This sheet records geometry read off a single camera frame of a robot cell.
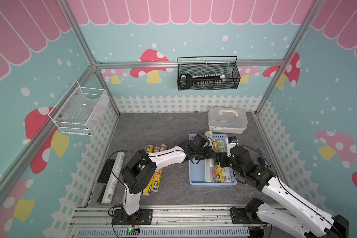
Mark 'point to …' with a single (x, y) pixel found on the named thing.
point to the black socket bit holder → (187, 81)
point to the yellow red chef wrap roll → (155, 185)
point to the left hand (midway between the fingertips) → (212, 156)
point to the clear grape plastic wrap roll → (209, 164)
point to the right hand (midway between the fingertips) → (219, 152)
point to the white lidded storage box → (227, 120)
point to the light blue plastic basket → (197, 170)
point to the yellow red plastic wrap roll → (218, 171)
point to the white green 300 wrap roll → (108, 196)
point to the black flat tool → (105, 172)
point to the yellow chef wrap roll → (149, 149)
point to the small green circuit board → (132, 231)
